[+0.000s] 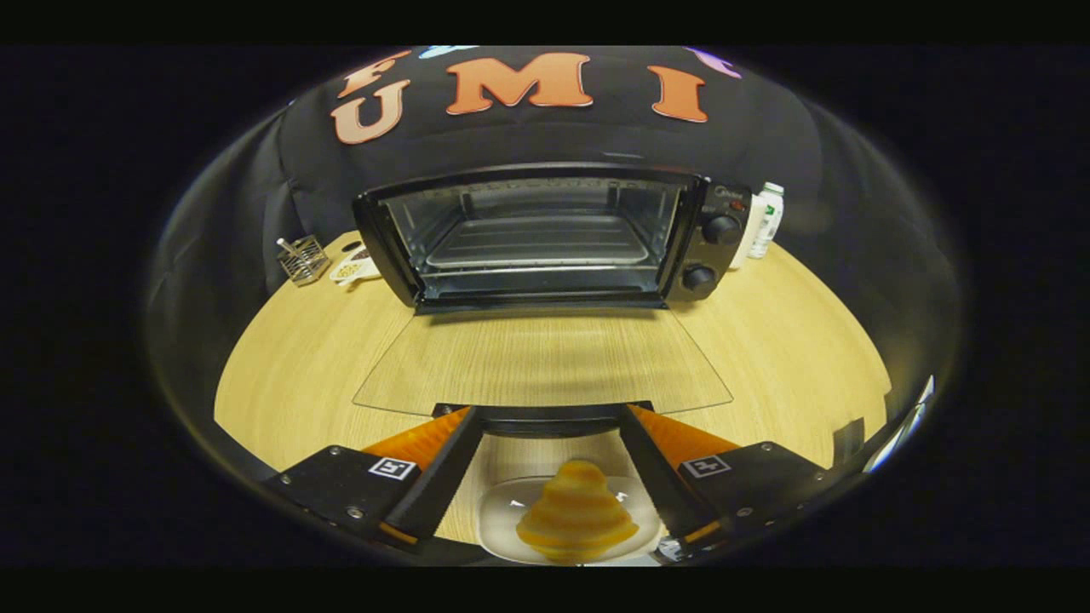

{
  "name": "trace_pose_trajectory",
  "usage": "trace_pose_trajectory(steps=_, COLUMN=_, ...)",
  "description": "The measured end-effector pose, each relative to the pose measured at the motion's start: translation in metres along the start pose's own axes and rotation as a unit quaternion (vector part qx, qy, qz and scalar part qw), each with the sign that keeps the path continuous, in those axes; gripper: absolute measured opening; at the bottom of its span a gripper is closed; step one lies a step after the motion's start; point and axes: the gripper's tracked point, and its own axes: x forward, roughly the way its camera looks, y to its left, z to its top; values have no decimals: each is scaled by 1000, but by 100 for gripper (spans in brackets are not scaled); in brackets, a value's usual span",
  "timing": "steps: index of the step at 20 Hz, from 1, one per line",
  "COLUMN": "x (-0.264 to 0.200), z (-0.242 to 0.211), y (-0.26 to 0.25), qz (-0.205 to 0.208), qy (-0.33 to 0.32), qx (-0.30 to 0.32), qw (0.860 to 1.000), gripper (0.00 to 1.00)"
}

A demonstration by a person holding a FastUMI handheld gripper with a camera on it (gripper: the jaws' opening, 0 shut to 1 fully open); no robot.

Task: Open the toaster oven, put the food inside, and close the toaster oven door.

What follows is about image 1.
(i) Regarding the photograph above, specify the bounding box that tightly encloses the black toaster oven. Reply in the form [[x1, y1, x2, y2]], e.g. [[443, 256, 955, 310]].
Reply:
[[352, 162, 754, 439]]

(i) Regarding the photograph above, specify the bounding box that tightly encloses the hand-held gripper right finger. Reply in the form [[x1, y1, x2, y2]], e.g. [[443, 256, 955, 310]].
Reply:
[[619, 404, 857, 554]]

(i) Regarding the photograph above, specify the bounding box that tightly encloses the wire mesh holder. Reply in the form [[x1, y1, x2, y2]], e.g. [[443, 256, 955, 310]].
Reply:
[[276, 235, 331, 286]]

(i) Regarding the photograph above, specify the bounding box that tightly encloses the white plate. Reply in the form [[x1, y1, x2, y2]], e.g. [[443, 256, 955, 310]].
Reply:
[[475, 475, 663, 566]]

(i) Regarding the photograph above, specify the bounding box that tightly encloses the white bottle with green label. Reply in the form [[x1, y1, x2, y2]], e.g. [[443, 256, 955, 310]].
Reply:
[[748, 181, 785, 261]]

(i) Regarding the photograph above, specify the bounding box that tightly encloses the golden croissant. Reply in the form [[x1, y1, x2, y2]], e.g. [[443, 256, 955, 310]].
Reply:
[[516, 460, 640, 564]]

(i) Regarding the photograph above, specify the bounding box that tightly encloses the white bread toaster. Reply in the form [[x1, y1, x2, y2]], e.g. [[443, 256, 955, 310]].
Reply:
[[731, 194, 766, 270]]

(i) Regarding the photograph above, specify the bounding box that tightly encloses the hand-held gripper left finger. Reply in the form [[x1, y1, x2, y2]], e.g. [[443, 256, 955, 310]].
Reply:
[[260, 405, 485, 554]]

